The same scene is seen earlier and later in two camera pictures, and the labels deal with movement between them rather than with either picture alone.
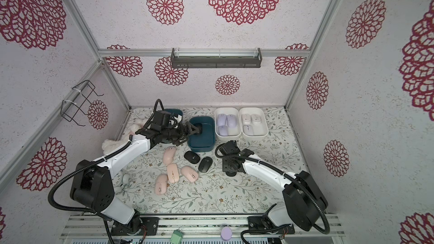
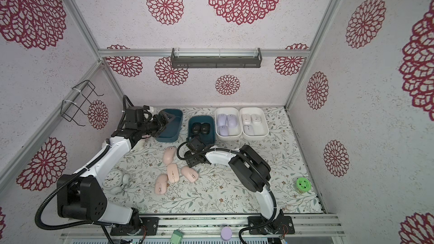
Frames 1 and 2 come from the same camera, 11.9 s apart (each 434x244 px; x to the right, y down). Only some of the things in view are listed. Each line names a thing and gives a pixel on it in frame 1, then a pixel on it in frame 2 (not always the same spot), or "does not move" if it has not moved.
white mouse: [246, 119] does not move
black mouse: [199, 125] does not move
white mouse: [256, 119] does not move
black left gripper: [183, 134] -> [160, 123]
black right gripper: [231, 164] -> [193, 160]
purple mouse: [221, 120] does not move
